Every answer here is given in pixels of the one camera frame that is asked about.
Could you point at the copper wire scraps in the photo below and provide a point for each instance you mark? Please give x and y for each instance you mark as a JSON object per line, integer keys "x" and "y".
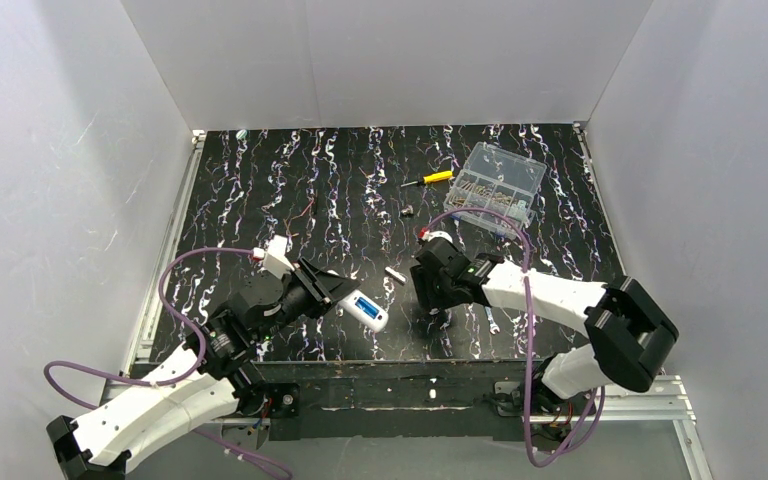
{"x": 307, "y": 213}

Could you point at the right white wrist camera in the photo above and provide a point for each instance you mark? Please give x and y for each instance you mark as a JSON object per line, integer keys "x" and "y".
{"x": 427, "y": 235}

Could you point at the clear plastic screw box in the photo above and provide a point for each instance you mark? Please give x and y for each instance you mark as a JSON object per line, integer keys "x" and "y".
{"x": 499, "y": 187}

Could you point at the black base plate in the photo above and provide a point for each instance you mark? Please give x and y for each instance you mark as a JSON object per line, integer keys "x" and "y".
{"x": 388, "y": 399}

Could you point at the yellow handled screwdriver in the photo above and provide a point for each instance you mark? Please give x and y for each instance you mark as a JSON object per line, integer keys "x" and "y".
{"x": 430, "y": 179}

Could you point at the blue battery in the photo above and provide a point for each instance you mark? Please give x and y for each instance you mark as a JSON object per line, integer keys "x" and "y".
{"x": 370, "y": 309}

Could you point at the aluminium frame rail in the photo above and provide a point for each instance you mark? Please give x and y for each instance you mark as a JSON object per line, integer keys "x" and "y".
{"x": 142, "y": 341}

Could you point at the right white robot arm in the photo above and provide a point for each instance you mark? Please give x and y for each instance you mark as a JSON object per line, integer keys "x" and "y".
{"x": 629, "y": 336}

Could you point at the silver battery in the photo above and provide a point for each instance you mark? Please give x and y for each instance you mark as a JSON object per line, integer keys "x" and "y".
{"x": 396, "y": 276}

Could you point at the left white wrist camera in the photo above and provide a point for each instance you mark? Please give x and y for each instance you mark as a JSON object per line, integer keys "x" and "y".
{"x": 273, "y": 257}

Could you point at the silver wrench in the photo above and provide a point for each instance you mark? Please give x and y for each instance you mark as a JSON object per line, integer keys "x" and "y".
{"x": 493, "y": 327}

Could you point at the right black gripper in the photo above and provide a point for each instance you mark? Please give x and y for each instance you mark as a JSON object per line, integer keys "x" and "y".
{"x": 425, "y": 279}

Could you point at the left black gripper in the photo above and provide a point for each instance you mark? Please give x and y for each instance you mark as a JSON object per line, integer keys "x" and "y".
{"x": 314, "y": 283}

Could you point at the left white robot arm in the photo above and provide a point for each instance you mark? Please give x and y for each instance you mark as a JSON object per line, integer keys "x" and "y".
{"x": 209, "y": 376}

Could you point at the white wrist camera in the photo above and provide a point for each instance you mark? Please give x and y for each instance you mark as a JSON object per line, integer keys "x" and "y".
{"x": 427, "y": 235}
{"x": 273, "y": 257}

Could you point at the white remote control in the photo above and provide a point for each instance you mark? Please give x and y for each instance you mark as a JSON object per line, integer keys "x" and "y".
{"x": 352, "y": 300}

